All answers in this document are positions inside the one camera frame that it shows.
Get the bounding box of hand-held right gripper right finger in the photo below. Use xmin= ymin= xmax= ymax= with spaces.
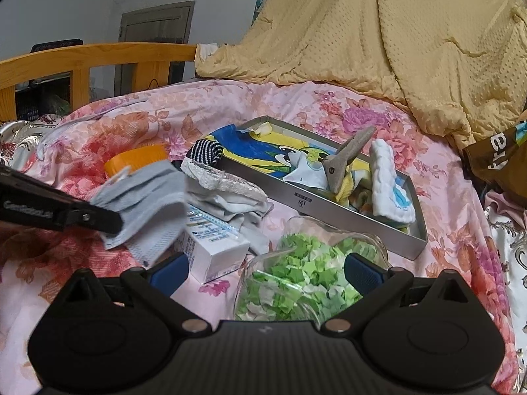
xmin=321 ymin=252 xmax=478 ymax=335

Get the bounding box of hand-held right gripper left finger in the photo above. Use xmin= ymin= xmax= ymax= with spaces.
xmin=55 ymin=252 xmax=208 ymax=335

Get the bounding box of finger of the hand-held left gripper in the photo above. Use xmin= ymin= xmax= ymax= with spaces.
xmin=68 ymin=197 xmax=124 ymax=234

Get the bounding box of grey face mask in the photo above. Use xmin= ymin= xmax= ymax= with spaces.
xmin=90 ymin=160 xmax=188 ymax=267

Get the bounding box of light grey cloth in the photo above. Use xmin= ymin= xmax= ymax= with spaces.
xmin=187 ymin=191 xmax=273 ymax=256

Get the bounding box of yellow striped sock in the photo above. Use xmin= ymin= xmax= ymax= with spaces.
xmin=334 ymin=169 xmax=371 ymax=208

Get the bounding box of white quilted cloth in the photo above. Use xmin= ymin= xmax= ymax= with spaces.
xmin=368 ymin=139 xmax=416 ymax=228

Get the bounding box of grey felt pouch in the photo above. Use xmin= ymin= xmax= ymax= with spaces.
xmin=323 ymin=125 xmax=377 ymax=195

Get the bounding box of white lace sock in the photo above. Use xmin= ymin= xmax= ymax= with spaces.
xmin=181 ymin=160 xmax=266 ymax=195

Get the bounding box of grey metal tray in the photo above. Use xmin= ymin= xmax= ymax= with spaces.
xmin=208 ymin=115 xmax=429 ymax=261

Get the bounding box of black white striped sock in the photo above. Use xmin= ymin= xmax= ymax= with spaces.
xmin=185 ymin=139 xmax=225 ymax=169

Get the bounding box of small cardboard box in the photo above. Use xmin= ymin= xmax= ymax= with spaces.
xmin=175 ymin=208 xmax=250 ymax=284

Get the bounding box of pink floral quilt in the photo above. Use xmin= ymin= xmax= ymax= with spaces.
xmin=0 ymin=78 xmax=519 ymax=395

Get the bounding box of black plastic crate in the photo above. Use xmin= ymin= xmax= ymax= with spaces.
xmin=14 ymin=73 xmax=71 ymax=120
xmin=31 ymin=39 xmax=83 ymax=53

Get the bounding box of cartoon printed towel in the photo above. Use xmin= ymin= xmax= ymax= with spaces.
xmin=206 ymin=121 xmax=414 ymax=231

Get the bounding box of brocade satin bedsheet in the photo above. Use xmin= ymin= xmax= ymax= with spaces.
xmin=0 ymin=113 xmax=527 ymax=338

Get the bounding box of brown multicoloured striped garment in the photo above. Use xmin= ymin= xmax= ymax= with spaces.
xmin=463 ymin=109 xmax=527 ymax=190

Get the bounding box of white printed cloth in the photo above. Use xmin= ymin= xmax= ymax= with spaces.
xmin=195 ymin=43 xmax=231 ymax=75

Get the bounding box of grey door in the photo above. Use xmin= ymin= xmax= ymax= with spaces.
xmin=114 ymin=1 xmax=195 ymax=99

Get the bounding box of yellow blanket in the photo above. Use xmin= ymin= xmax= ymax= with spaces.
xmin=194 ymin=0 xmax=527 ymax=153

